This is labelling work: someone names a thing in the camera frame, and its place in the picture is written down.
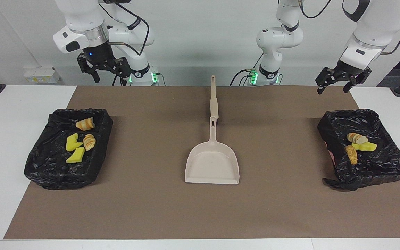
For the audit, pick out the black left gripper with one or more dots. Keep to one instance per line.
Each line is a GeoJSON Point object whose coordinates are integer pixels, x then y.
{"type": "Point", "coordinates": [352, 69]}

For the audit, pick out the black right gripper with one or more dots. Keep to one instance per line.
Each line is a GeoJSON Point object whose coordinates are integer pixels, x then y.
{"type": "Point", "coordinates": [99, 55]}

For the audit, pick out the striped orange croissant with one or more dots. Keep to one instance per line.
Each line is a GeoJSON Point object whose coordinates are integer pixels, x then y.
{"type": "Point", "coordinates": [84, 124]}

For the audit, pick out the pale pastry chunk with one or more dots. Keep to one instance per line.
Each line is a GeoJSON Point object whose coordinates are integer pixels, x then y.
{"type": "Point", "coordinates": [357, 138]}
{"type": "Point", "coordinates": [89, 142]}

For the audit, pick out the yellow sponge piece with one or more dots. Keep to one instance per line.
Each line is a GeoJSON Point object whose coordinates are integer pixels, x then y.
{"type": "Point", "coordinates": [71, 143]}
{"type": "Point", "coordinates": [76, 156]}
{"type": "Point", "coordinates": [366, 147]}

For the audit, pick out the brown bread roll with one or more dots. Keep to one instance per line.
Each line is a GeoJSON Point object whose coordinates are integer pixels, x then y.
{"type": "Point", "coordinates": [351, 154]}

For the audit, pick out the beige hand brush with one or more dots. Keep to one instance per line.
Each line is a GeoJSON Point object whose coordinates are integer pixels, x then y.
{"type": "Point", "coordinates": [214, 106]}

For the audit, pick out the beige plastic dustpan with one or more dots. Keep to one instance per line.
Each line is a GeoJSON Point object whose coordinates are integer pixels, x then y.
{"type": "Point", "coordinates": [212, 166]}

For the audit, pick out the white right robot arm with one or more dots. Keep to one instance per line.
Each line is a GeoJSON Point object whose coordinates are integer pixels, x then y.
{"type": "Point", "coordinates": [82, 17]}

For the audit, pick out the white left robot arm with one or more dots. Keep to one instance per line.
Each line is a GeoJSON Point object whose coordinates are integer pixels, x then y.
{"type": "Point", "coordinates": [280, 38]}

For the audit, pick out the black bag lined bin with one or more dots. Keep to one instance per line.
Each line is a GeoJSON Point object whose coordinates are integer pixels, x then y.
{"type": "Point", "coordinates": [377, 166]}
{"type": "Point", "coordinates": [92, 166]}

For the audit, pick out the brown table mat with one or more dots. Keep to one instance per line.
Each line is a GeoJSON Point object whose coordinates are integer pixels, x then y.
{"type": "Point", "coordinates": [151, 215]}

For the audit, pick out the white wall socket box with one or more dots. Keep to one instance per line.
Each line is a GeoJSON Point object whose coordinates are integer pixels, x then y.
{"type": "Point", "coordinates": [42, 75]}

